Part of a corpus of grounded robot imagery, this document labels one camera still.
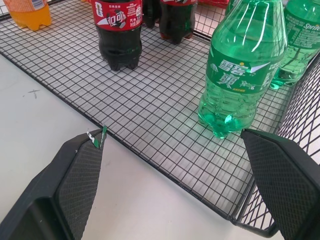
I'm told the dark cola bottle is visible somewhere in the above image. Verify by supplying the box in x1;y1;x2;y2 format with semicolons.
142;0;162;29

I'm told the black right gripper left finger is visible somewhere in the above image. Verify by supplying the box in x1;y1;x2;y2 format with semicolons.
0;129;107;240

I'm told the torn green label scrap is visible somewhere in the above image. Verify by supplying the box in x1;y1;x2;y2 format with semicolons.
86;124;108;148

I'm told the green Sprite bottle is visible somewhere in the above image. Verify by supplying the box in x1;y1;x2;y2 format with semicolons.
224;0;238;16

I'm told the green Sprite bottle English label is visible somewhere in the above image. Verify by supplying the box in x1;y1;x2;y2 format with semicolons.
269;0;320;90

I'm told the black wire mesh tray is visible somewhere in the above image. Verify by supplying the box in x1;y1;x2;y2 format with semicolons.
0;0;320;239

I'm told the cola bottle red label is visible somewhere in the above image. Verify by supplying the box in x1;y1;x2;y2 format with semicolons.
159;0;198;45
90;0;144;72

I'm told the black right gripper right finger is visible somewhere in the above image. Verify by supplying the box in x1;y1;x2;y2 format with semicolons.
240;128;320;240

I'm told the green Sprite bottle Chinese label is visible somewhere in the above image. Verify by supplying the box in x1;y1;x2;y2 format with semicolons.
197;0;289;140

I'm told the red snack package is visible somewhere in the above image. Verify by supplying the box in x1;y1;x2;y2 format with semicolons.
197;0;230;7

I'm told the orange soda bottle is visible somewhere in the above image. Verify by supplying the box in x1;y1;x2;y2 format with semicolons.
5;0;52;32

